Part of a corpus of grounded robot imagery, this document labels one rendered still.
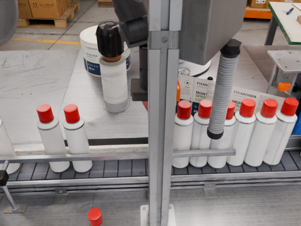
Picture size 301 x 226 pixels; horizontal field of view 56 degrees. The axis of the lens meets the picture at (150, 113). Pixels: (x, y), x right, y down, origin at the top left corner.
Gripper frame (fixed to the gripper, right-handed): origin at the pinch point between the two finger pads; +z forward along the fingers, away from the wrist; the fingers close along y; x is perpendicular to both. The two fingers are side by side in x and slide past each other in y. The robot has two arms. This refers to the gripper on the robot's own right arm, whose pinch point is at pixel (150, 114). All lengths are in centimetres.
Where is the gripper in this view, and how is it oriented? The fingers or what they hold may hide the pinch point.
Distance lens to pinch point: 76.3
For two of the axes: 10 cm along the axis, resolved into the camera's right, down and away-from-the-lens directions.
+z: -0.1, 7.9, 6.1
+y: -10.0, 0.1, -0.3
